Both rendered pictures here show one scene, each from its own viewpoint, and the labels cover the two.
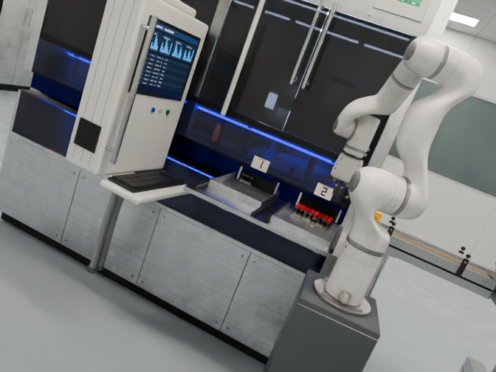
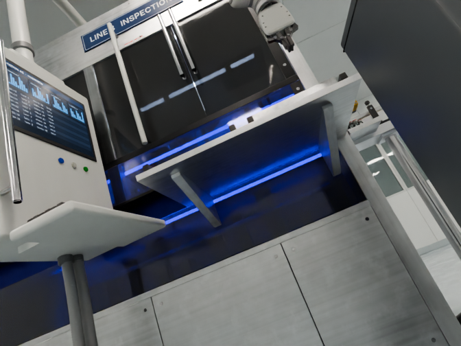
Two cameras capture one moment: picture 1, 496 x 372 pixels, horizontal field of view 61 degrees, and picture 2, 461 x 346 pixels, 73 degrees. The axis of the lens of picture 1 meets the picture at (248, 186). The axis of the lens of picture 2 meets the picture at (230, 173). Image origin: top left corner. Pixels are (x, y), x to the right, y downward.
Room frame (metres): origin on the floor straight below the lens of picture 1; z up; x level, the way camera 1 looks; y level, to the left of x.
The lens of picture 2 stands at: (0.87, 0.10, 0.46)
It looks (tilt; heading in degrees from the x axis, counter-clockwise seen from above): 21 degrees up; 352
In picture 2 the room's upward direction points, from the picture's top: 22 degrees counter-clockwise
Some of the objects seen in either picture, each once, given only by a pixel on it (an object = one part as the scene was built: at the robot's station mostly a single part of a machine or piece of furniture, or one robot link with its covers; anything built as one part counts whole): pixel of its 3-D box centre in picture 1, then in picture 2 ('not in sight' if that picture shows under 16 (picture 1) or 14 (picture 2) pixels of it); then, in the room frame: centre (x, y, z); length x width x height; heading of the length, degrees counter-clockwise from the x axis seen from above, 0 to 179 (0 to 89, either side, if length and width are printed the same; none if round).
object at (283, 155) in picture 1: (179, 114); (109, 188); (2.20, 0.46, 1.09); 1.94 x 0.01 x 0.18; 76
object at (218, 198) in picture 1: (271, 211); (256, 156); (1.88, -0.15, 0.87); 0.70 x 0.48 x 0.02; 76
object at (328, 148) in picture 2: not in sight; (332, 144); (1.81, -0.39, 0.80); 0.34 x 0.03 x 0.13; 166
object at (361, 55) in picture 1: (348, 88); (228, 49); (2.02, -0.27, 1.51); 0.43 x 0.01 x 0.59; 76
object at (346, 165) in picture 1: (348, 166); (275, 20); (1.64, -0.33, 1.21); 0.10 x 0.07 x 0.11; 76
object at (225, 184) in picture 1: (246, 189); not in sight; (1.98, 0.00, 0.90); 0.34 x 0.26 x 0.04; 166
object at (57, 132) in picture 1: (156, 176); (123, 267); (2.20, 0.48, 0.73); 1.98 x 0.01 x 0.25; 76
